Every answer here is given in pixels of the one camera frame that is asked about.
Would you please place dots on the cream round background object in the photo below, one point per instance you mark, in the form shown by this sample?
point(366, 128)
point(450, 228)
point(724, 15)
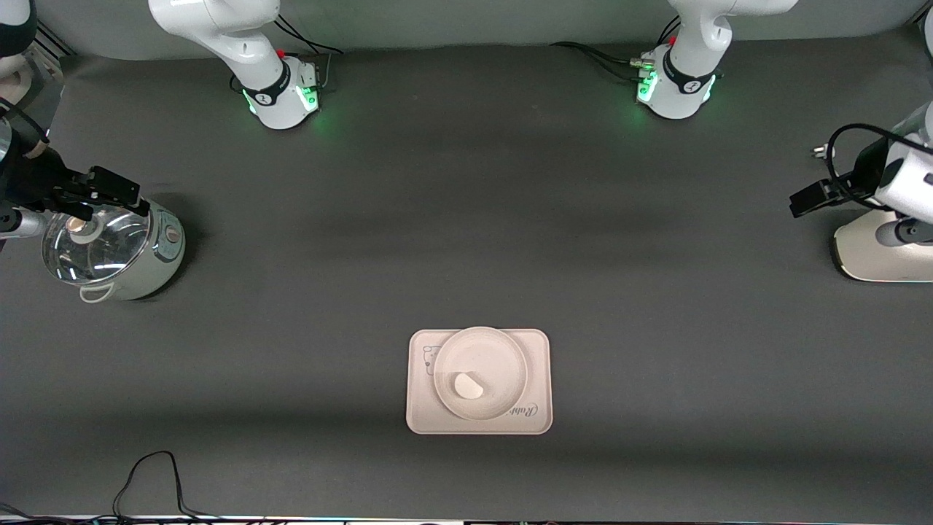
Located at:
point(14, 76)

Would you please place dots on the cream white appliance base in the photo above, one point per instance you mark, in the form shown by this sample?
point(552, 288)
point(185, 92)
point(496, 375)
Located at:
point(860, 251)

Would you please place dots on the round cream plate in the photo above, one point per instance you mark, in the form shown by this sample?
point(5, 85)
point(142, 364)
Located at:
point(496, 357)

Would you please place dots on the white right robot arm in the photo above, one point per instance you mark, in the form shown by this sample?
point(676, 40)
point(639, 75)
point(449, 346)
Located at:
point(240, 44)

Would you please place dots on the glass pot lid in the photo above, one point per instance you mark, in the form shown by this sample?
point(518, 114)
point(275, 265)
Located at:
point(95, 255)

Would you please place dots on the pale green electric pot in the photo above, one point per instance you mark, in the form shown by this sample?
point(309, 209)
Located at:
point(164, 248)

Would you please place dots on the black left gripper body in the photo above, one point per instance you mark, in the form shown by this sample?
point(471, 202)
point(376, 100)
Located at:
point(866, 169)

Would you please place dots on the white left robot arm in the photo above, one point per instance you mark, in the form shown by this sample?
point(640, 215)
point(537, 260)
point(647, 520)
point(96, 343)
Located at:
point(689, 80)

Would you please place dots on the small white plug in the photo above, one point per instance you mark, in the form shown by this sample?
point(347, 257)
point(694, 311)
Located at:
point(821, 152)

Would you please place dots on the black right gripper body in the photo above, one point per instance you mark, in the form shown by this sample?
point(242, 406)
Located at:
point(36, 184)

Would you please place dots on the cream rectangular tray with print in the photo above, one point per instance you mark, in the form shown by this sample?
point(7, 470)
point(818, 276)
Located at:
point(539, 379)

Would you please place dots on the white steamed bun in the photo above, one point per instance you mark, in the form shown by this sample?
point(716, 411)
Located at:
point(468, 385)

